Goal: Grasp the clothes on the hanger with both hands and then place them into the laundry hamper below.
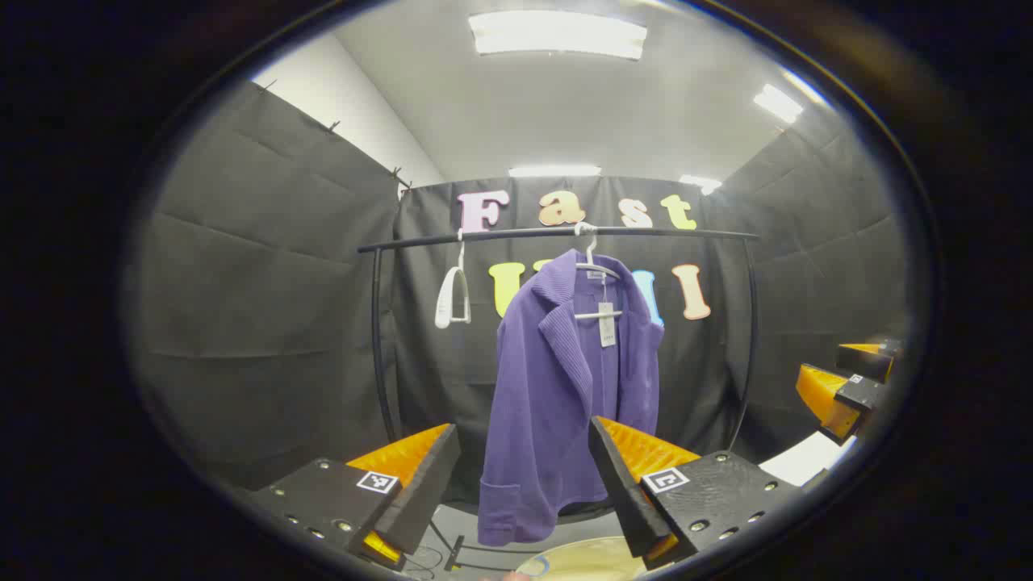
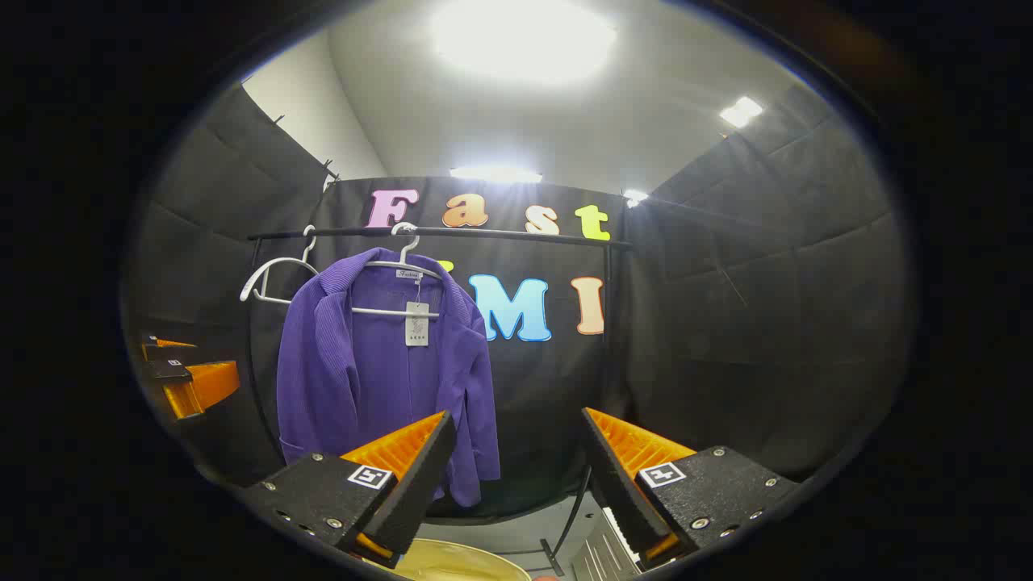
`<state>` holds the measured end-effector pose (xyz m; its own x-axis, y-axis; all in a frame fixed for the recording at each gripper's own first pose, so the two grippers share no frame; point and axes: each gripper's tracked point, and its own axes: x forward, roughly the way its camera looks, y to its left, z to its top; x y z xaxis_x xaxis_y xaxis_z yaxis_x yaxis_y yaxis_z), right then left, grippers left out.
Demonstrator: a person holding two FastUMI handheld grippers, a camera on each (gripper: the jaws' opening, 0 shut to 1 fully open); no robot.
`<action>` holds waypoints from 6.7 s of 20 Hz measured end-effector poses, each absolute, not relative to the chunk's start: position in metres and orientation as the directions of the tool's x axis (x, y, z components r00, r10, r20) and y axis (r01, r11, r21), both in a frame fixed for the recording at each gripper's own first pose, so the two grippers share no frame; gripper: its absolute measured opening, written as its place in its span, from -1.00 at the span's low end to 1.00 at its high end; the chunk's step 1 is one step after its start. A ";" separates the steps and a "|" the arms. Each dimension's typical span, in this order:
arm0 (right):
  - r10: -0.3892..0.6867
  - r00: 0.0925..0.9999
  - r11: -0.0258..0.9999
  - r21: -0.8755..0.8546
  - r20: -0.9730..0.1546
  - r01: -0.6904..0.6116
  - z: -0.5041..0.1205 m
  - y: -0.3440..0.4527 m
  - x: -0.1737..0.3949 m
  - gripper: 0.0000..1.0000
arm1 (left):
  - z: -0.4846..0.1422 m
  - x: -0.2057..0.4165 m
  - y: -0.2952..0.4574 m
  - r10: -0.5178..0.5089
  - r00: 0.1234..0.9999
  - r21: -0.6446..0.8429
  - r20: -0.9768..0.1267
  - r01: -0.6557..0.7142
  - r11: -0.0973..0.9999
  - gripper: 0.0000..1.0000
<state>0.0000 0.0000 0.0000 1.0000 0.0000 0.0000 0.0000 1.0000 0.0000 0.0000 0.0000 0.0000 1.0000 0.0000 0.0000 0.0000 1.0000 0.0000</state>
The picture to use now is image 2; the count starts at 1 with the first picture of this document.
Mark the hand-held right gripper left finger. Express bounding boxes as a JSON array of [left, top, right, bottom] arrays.
[[242, 410, 457, 570]]

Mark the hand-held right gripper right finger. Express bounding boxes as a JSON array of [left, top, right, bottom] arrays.
[[581, 407, 800, 571]]

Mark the beige laundry hamper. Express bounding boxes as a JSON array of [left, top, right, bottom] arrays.
[[363, 538, 533, 581]]

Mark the purple ribbed jacket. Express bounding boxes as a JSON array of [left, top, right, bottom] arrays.
[[276, 247, 501, 508]]

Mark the white clothes hanger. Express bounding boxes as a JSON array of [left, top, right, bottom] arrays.
[[351, 222, 445, 320], [240, 226, 320, 306]]

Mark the black clothes rack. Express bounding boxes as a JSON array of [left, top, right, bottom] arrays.
[[245, 226, 634, 578]]

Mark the black backdrop cloth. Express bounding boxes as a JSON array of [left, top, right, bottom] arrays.
[[121, 81, 917, 525]]

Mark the large ceiling light panel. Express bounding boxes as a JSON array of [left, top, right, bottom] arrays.
[[430, 0, 620, 87]]

